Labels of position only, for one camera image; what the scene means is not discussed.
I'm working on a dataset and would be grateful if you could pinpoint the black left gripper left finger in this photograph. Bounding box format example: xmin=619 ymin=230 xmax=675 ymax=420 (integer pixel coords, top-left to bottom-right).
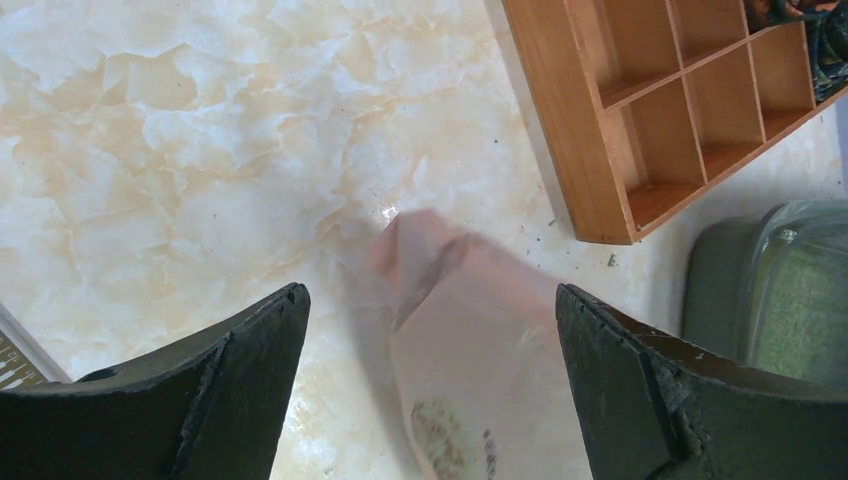
xmin=1 ymin=283 xmax=311 ymax=479

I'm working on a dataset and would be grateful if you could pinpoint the orange compartment tray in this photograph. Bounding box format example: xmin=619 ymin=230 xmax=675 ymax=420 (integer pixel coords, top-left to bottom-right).
xmin=504 ymin=1 xmax=847 ymax=245

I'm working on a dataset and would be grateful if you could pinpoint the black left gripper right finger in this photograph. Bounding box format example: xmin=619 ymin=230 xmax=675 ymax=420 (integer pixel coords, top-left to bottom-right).
xmin=555 ymin=284 xmax=847 ymax=479

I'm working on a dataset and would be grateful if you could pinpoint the dark cloth on tray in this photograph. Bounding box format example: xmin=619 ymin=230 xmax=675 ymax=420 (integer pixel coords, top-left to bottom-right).
xmin=744 ymin=0 xmax=847 ymax=103

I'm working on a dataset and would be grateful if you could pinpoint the orange cat litter bag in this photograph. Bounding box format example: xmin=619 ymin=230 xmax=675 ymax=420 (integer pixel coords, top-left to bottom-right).
xmin=372 ymin=209 xmax=591 ymax=479

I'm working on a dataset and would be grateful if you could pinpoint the piano-key bag clip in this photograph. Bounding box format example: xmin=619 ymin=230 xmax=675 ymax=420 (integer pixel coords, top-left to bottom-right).
xmin=1 ymin=305 xmax=71 ymax=390

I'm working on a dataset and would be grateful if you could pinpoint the dark green litter box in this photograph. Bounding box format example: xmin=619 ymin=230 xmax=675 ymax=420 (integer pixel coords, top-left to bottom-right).
xmin=681 ymin=199 xmax=847 ymax=388

